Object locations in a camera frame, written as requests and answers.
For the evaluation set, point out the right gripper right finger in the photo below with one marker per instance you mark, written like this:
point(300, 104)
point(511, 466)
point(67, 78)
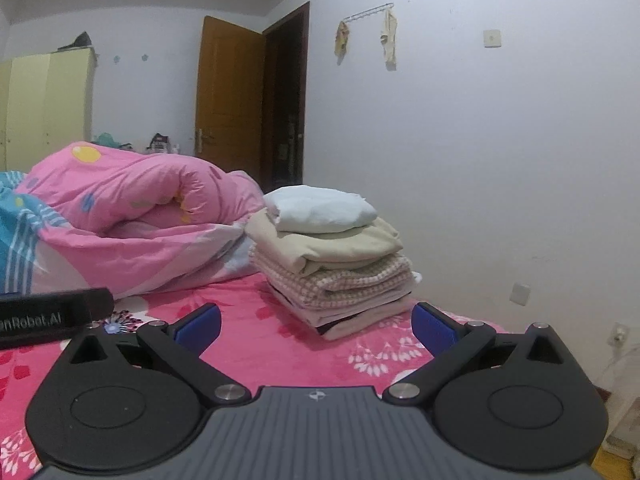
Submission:
point(473, 364)

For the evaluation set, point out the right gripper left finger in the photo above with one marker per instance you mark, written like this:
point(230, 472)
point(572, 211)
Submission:
point(158, 364)

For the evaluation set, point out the white shirt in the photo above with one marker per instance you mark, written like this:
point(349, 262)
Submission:
point(308, 210)

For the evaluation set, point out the pink floral bed sheet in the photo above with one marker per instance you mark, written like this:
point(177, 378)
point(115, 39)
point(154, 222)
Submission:
point(260, 344)

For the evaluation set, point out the pink patterned quilt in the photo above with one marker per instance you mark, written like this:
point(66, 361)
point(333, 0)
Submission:
point(89, 216)

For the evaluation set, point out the folded pale pink garment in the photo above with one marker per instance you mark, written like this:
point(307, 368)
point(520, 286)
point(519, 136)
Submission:
point(338, 323)

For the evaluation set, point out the folded checkered pink garment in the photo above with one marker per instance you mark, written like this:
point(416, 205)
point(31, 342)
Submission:
point(336, 288)

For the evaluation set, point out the folded beige garment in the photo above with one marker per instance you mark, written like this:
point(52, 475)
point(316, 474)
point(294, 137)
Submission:
point(304, 254)

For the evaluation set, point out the yellow wardrobe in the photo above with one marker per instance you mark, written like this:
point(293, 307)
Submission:
point(46, 104)

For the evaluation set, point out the black bag on wardrobe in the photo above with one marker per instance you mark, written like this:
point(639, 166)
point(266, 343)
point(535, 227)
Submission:
point(82, 41)

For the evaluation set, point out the brown wooden door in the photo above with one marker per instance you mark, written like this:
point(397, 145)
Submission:
point(251, 98)

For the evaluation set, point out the right hanging beige cloth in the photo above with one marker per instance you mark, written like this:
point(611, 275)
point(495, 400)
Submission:
point(388, 38)

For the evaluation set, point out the hanging beige cloth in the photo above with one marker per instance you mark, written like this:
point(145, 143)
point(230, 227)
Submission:
point(341, 40)
point(388, 38)

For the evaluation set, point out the left hanging beige cloth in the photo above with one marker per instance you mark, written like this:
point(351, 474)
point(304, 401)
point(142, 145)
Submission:
point(341, 40)

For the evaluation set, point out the white wall socket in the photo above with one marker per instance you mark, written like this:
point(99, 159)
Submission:
point(520, 294)

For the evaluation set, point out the white wall switch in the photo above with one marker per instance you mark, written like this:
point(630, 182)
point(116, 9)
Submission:
point(492, 38)

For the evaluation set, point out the wall hook rack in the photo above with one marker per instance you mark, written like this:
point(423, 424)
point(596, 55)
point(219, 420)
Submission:
point(369, 11)

